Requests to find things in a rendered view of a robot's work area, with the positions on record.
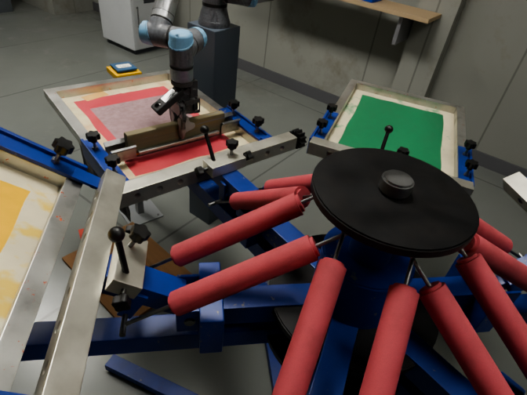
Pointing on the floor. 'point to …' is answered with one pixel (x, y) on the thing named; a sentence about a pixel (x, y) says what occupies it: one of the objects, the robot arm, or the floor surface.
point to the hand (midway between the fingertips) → (177, 134)
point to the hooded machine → (125, 23)
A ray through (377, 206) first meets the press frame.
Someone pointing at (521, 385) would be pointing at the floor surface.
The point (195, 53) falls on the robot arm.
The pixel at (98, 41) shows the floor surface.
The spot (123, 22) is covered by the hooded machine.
